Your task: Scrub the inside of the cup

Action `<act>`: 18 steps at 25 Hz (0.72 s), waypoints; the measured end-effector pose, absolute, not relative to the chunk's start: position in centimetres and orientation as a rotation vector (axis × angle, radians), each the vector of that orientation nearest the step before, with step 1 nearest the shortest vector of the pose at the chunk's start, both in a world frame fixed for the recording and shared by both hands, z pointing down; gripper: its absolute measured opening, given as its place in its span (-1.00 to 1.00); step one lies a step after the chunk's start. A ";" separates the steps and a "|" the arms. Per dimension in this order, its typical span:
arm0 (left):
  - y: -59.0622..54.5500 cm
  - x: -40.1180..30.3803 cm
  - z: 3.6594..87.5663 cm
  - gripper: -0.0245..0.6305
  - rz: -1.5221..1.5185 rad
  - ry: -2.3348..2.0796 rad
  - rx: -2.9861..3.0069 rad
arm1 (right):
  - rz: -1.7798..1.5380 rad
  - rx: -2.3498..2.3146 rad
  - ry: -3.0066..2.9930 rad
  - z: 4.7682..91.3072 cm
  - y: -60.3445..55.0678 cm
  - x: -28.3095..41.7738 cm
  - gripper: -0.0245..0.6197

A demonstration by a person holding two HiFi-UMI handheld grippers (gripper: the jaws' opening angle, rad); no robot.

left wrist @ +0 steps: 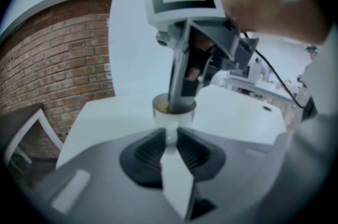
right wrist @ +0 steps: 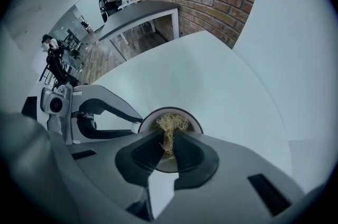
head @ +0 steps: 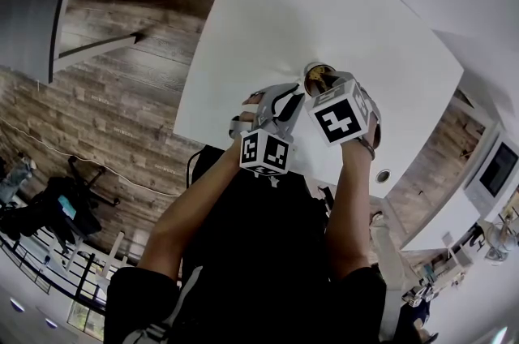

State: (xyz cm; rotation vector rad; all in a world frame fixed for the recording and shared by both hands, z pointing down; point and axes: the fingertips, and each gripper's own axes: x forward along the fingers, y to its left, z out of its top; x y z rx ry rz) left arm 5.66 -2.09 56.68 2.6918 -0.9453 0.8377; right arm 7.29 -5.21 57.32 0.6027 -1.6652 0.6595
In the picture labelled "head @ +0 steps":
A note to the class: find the person's left hand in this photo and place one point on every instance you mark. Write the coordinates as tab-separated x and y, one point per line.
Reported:
246	117

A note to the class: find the white desk fan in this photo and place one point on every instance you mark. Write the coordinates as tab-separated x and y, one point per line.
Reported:
500	243

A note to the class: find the black office chair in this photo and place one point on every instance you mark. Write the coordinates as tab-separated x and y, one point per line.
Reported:
77	220

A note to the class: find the person's right forearm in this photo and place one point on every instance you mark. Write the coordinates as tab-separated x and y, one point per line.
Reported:
348	212

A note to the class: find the person's black shirt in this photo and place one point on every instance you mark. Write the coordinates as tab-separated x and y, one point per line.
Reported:
263	253

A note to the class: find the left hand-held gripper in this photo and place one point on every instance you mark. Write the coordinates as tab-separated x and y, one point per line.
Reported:
263	151

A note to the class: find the person's right hand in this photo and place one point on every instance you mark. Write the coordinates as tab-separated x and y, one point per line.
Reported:
373	137

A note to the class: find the person's left forearm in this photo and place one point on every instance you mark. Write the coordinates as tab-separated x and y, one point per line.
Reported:
190	208

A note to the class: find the white microwave oven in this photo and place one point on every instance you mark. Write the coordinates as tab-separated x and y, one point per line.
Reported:
474	188

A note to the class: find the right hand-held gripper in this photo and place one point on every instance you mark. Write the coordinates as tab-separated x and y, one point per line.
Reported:
338	121

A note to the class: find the white cup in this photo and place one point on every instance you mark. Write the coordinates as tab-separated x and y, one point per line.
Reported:
312	65

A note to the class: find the blue item on chair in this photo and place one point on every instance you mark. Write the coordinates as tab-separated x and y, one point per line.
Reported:
66	206

